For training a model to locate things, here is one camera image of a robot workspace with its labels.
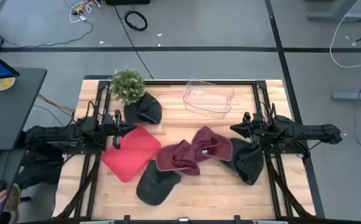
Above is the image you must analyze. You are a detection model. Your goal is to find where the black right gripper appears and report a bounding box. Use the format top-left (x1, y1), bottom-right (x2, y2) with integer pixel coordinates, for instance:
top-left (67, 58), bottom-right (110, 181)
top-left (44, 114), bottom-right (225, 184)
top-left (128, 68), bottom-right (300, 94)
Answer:
top-left (230, 112), bottom-right (265, 149)

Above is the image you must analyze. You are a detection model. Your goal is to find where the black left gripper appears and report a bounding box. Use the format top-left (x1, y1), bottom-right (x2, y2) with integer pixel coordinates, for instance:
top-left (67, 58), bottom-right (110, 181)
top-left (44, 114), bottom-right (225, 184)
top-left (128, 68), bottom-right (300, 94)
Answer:
top-left (104, 109), bottom-right (137, 149)

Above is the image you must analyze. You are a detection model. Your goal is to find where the black baseball cap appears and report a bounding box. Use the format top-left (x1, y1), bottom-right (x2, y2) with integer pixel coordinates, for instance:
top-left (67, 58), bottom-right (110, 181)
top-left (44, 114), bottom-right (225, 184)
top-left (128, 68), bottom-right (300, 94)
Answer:
top-left (220, 138), bottom-right (265, 186)
top-left (123, 91), bottom-right (163, 126)
top-left (136, 159), bottom-right (182, 207)

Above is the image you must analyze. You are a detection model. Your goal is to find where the maroon baseball cap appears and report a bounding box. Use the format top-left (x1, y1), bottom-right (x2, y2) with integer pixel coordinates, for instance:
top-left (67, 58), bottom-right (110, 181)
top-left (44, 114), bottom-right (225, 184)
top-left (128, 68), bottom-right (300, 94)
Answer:
top-left (155, 139), bottom-right (201, 177)
top-left (191, 125), bottom-right (233, 162)

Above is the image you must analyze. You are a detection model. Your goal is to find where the red cloth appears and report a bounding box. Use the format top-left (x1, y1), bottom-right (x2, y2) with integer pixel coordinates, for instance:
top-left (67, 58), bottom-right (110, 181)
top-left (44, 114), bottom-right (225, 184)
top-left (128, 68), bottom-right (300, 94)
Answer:
top-left (101, 123), bottom-right (162, 184)

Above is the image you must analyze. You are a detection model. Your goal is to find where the green potted plant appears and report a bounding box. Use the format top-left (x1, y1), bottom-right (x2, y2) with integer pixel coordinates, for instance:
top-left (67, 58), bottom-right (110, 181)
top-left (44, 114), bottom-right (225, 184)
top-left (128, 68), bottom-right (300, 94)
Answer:
top-left (110, 68), bottom-right (146, 106)

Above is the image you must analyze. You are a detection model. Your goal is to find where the clear plastic bin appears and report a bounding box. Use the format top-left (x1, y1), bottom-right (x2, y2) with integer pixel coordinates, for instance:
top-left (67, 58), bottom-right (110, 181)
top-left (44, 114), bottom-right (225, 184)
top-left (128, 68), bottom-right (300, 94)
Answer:
top-left (182, 79), bottom-right (235, 120)

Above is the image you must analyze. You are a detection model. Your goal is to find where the gray desk foot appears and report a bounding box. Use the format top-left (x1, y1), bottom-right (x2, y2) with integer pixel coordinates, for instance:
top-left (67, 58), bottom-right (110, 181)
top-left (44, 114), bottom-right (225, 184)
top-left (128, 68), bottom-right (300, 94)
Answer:
top-left (331, 83), bottom-right (361, 102)
top-left (306, 0), bottom-right (361, 22)

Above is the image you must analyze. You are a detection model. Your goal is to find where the dark gray desk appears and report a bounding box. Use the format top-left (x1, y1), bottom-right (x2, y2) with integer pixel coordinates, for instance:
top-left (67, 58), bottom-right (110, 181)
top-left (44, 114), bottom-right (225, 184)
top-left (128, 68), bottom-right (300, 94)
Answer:
top-left (0, 67), bottom-right (48, 224)

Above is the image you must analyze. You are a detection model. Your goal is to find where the black box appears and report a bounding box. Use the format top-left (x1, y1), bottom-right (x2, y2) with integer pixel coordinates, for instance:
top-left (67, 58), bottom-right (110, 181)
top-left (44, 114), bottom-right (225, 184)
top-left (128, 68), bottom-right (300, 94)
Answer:
top-left (105, 0), bottom-right (151, 6)

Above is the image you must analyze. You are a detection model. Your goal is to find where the black aluminium table frame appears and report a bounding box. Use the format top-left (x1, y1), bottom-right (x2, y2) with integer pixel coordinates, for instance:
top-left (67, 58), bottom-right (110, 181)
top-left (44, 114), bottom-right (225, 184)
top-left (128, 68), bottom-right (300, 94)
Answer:
top-left (54, 79), bottom-right (315, 224)

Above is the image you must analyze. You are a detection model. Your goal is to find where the yellow cable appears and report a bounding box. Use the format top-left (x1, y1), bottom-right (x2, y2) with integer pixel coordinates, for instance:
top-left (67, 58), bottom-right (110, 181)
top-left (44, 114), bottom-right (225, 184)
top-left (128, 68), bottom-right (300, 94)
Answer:
top-left (37, 94), bottom-right (75, 113)

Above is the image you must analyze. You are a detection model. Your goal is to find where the coiled black cable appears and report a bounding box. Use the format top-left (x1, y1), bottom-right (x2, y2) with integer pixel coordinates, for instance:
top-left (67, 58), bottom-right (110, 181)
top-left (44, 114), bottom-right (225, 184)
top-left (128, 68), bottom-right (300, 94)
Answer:
top-left (123, 10), bottom-right (149, 32)

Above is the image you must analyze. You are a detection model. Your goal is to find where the white cable bundle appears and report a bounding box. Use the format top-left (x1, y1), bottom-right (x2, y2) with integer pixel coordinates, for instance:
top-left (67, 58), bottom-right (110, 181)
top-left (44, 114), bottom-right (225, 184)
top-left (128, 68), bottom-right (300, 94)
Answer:
top-left (63, 0), bottom-right (102, 24)

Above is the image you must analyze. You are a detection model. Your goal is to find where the white floor cable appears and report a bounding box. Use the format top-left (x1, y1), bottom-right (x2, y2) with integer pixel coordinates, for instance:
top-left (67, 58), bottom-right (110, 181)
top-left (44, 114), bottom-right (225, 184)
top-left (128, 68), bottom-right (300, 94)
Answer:
top-left (329, 14), bottom-right (361, 69)

